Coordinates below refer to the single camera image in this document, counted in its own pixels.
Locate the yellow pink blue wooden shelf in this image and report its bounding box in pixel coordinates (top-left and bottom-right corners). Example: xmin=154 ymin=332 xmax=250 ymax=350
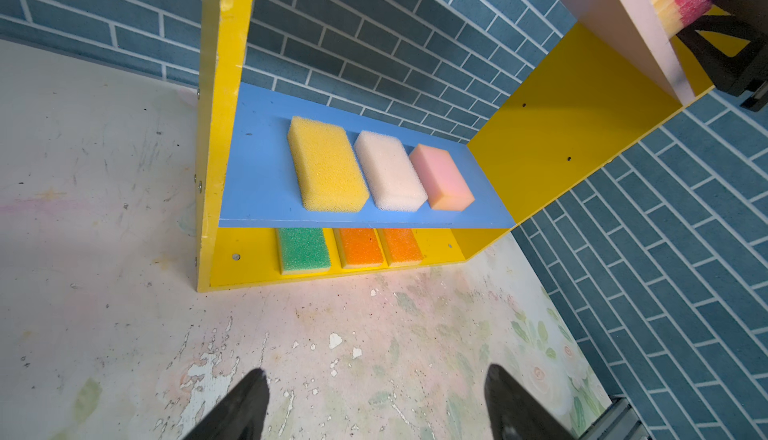
xmin=194 ymin=0 xmax=768 ymax=294

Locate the orange sponge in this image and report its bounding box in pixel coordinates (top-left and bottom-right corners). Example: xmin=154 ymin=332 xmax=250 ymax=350
xmin=334 ymin=228 xmax=385 ymax=270

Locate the textured yellow sponge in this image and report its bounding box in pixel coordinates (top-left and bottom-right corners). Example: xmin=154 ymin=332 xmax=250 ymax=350
xmin=287 ymin=116 xmax=369 ymax=213

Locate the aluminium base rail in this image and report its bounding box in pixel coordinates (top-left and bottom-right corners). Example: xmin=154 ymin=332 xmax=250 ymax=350
xmin=580 ymin=397 xmax=651 ymax=440

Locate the pink rectangular sponge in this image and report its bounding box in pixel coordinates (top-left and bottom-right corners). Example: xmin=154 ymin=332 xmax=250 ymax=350
xmin=409 ymin=144 xmax=475 ymax=211

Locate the beige sponge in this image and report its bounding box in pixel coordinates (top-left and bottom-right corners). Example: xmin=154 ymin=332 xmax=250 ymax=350
xmin=354 ymin=131 xmax=427 ymax=212

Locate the green sponge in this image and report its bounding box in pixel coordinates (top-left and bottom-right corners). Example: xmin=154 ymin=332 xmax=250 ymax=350
xmin=276 ymin=227 xmax=331 ymax=275

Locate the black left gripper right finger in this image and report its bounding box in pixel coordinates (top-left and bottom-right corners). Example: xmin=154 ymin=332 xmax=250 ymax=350
xmin=484 ymin=363 xmax=574 ymax=440

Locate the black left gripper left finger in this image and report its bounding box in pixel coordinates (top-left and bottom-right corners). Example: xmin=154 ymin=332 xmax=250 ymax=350
xmin=185 ymin=368 xmax=270 ymax=440

